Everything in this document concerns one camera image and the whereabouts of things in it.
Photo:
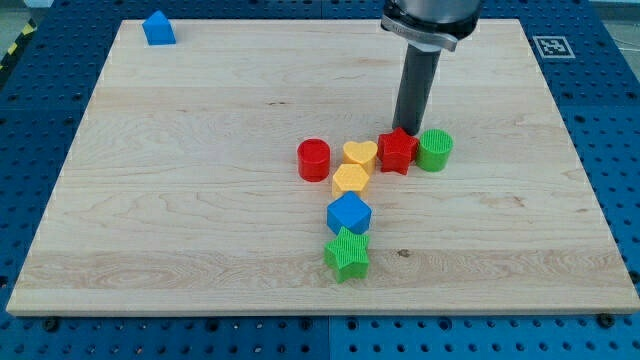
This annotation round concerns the light wooden board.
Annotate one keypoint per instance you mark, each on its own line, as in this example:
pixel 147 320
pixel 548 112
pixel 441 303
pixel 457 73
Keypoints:
pixel 180 194

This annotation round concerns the blue cube block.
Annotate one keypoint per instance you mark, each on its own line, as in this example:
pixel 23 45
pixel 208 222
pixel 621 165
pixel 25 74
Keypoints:
pixel 349 211

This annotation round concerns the red star block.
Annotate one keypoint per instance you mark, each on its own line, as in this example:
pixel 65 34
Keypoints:
pixel 396 151

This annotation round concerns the white fiducial marker tag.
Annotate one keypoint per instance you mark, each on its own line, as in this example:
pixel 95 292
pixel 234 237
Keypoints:
pixel 553 47

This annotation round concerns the green cylinder block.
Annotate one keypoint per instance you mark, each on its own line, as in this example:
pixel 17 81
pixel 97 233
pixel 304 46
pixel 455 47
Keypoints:
pixel 434 148

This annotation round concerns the yellow heart block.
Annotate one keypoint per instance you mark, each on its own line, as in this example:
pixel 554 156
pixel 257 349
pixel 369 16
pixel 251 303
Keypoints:
pixel 361 153

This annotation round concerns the blue pentagon block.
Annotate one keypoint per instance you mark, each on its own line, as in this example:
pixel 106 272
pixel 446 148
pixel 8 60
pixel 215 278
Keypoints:
pixel 158 29

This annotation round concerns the black bolt front right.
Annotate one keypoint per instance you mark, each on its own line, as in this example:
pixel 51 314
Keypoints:
pixel 605 320

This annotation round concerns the red cylinder block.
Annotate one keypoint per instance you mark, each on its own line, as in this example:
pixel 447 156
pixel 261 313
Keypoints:
pixel 314 157

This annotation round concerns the yellow black hazard tape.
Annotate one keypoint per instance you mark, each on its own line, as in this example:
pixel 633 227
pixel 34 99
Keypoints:
pixel 18 46

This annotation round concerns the black bolt front left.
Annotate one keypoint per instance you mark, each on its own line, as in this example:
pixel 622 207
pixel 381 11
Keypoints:
pixel 50 324

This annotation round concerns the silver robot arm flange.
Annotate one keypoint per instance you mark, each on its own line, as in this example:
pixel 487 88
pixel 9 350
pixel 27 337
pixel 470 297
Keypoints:
pixel 431 25

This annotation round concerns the black bolt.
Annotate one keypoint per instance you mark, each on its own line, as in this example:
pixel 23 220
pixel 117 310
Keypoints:
pixel 605 320
pixel 50 324

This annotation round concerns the yellow hexagon block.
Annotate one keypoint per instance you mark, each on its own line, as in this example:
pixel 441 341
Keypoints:
pixel 350 177

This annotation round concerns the green star block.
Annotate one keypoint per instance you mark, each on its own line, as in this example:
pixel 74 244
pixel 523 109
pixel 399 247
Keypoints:
pixel 347 255

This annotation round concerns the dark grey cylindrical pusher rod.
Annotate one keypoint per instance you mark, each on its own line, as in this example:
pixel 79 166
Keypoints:
pixel 417 77

